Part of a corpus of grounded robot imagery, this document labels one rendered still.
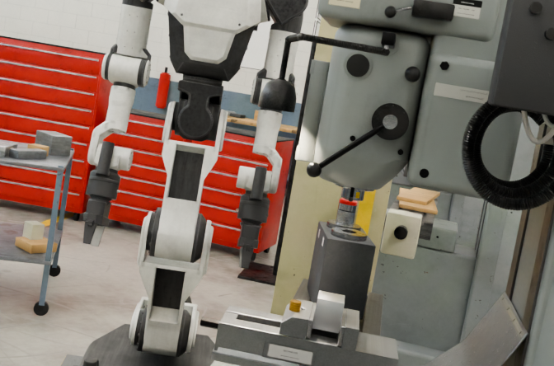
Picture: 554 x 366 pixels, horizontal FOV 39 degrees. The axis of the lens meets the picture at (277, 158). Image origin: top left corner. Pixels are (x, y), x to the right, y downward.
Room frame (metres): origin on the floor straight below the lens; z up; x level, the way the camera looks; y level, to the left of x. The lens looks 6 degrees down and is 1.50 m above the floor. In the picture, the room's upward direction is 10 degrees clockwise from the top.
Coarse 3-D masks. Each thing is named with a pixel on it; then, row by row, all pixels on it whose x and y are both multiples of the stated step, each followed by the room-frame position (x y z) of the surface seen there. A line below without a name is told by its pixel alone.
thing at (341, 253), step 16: (320, 224) 2.00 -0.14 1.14; (336, 224) 1.96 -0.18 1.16; (320, 240) 1.95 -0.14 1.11; (336, 240) 1.83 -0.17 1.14; (352, 240) 1.85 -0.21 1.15; (368, 240) 1.89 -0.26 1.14; (320, 256) 1.89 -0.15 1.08; (336, 256) 1.83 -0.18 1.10; (352, 256) 1.83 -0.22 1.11; (368, 256) 1.83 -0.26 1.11; (320, 272) 1.84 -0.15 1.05; (336, 272) 1.83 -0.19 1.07; (352, 272) 1.83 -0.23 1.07; (368, 272) 1.83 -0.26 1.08; (320, 288) 1.83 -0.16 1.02; (336, 288) 1.83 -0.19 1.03; (352, 288) 1.83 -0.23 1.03; (368, 288) 1.83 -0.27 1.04; (352, 304) 1.83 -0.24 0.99
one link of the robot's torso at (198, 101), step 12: (180, 84) 2.23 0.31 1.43; (192, 84) 2.23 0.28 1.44; (204, 84) 2.24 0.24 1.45; (216, 84) 2.27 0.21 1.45; (180, 96) 2.36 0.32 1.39; (192, 96) 2.23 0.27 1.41; (204, 96) 2.24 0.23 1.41; (216, 96) 2.24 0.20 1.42; (192, 108) 2.23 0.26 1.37; (204, 108) 2.24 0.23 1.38; (180, 120) 2.23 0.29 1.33; (192, 120) 2.24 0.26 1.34; (204, 120) 2.24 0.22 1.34; (192, 132) 2.24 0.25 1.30; (204, 132) 2.24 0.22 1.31
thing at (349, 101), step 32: (352, 32) 1.52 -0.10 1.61; (352, 64) 1.50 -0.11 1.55; (384, 64) 1.50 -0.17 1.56; (416, 64) 1.49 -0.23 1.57; (352, 96) 1.51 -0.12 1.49; (384, 96) 1.50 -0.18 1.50; (416, 96) 1.50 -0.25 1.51; (320, 128) 1.55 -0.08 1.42; (352, 128) 1.51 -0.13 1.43; (320, 160) 1.54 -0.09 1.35; (352, 160) 1.51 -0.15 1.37; (384, 160) 1.50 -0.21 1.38
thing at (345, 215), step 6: (342, 204) 1.97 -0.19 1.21; (342, 210) 1.97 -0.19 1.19; (348, 210) 1.97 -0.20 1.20; (354, 210) 1.98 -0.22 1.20; (336, 216) 1.99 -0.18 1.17; (342, 216) 1.97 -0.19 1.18; (348, 216) 1.97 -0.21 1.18; (354, 216) 1.99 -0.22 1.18; (336, 222) 1.98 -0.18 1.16; (342, 222) 1.97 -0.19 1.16; (348, 222) 1.97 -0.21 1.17
